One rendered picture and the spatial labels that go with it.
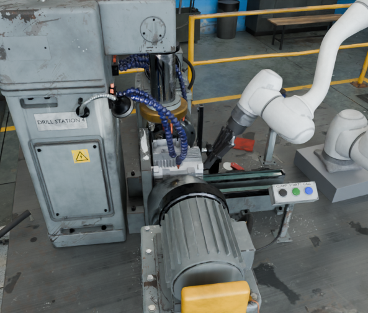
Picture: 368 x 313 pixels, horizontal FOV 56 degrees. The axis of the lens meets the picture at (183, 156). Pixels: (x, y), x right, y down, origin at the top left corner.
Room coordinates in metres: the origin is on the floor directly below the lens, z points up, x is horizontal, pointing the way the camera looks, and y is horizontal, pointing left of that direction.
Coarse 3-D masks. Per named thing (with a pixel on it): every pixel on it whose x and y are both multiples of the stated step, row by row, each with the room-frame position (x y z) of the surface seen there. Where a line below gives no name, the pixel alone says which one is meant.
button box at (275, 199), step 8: (280, 184) 0.99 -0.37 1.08; (288, 184) 1.00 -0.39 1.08; (296, 184) 1.00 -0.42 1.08; (304, 184) 1.00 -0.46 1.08; (312, 184) 1.00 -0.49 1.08; (272, 192) 0.97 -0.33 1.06; (288, 192) 0.97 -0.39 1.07; (304, 192) 0.98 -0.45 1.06; (272, 200) 0.96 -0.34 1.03; (280, 200) 0.95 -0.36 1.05; (288, 200) 0.95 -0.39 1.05; (296, 200) 0.95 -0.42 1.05; (304, 200) 0.95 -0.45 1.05; (312, 200) 0.96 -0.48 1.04
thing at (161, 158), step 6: (174, 138) 1.21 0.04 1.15; (156, 144) 1.20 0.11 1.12; (162, 144) 1.20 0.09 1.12; (174, 144) 1.21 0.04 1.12; (180, 144) 1.18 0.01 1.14; (156, 150) 1.16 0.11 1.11; (162, 150) 1.15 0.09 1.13; (156, 156) 1.10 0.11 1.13; (162, 156) 1.10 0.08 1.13; (168, 156) 1.11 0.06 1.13; (156, 162) 1.10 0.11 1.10; (162, 162) 1.10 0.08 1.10; (168, 162) 1.10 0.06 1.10; (174, 162) 1.11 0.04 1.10
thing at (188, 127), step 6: (186, 114) 1.44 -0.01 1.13; (144, 120) 1.44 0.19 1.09; (186, 120) 1.38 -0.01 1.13; (144, 126) 1.40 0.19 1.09; (156, 126) 1.36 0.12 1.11; (162, 126) 1.36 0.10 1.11; (186, 126) 1.38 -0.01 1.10; (192, 126) 1.39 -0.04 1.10; (150, 132) 1.36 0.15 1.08; (156, 132) 1.36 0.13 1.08; (162, 132) 1.36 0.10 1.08; (174, 132) 1.37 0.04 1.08; (186, 132) 1.38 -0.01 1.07; (192, 132) 1.38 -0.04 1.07; (150, 138) 1.35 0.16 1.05; (156, 138) 1.33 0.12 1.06; (162, 138) 1.33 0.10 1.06; (192, 138) 1.38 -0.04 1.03; (150, 144) 1.35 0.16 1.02; (192, 144) 1.38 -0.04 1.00; (150, 150) 1.36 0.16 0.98
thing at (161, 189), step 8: (176, 176) 0.94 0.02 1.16; (184, 176) 0.94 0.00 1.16; (192, 176) 0.94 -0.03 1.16; (160, 184) 0.92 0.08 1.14; (168, 184) 0.90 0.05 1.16; (176, 184) 0.90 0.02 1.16; (152, 192) 0.92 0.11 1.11; (160, 192) 0.88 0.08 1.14; (152, 200) 0.88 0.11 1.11; (160, 200) 0.85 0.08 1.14; (152, 208) 0.84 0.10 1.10; (152, 216) 0.81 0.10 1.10; (152, 224) 0.78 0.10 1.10
